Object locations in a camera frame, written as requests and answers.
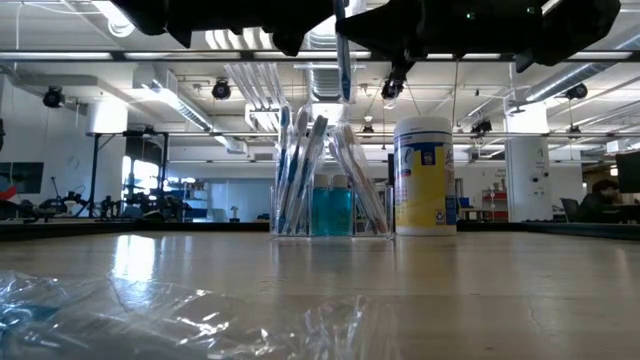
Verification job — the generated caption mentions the thin hanging cable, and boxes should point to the thin hanging cable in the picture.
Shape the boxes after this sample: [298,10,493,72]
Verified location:
[452,58,462,126]

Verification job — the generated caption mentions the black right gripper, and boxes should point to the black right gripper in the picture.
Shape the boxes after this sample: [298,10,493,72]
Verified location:
[335,0,546,84]

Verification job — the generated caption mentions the seated person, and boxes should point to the seated person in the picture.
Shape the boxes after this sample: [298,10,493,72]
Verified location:
[577,178,624,224]

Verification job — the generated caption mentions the red shelf rack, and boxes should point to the red shelf rack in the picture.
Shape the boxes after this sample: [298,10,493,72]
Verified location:
[482,188,509,221]

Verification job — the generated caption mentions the black monitor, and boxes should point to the black monitor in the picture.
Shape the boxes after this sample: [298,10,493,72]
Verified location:
[615,151,640,195]

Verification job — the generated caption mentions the white rectangular air duct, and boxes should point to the white rectangular air duct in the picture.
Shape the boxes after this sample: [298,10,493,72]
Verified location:
[132,67,249,155]

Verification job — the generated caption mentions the dark wall screen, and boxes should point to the dark wall screen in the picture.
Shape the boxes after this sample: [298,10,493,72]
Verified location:
[0,161,45,195]

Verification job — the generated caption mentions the black aluminium table frame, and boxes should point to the black aluminium table frame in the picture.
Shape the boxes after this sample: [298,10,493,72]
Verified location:
[0,218,640,242]

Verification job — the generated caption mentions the black overhead light bar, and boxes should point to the black overhead light bar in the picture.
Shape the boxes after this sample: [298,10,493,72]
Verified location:
[0,48,640,63]

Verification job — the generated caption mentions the white ceiling pipes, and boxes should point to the white ceiling pipes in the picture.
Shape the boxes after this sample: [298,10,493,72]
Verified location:
[204,27,296,134]

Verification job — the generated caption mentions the black hanging camera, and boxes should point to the black hanging camera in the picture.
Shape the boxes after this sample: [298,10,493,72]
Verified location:
[380,74,408,100]

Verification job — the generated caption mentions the silver round air duct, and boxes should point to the silver round air duct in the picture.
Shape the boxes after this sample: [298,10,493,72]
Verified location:
[524,32,640,104]

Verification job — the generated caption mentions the black background rig frame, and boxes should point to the black background rig frame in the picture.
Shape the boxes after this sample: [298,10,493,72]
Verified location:
[89,130,356,221]

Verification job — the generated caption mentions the silver ventilation duct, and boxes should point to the silver ventilation duct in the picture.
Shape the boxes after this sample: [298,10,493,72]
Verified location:
[298,22,367,159]

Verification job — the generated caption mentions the white round column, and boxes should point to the white round column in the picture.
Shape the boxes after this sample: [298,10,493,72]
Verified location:
[504,137,554,223]

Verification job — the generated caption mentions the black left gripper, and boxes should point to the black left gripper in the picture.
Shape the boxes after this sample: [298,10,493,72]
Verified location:
[112,0,335,57]

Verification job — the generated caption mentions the white disinfecting wipes canister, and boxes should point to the white disinfecting wipes canister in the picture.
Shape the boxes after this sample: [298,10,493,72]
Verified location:
[393,116,458,237]

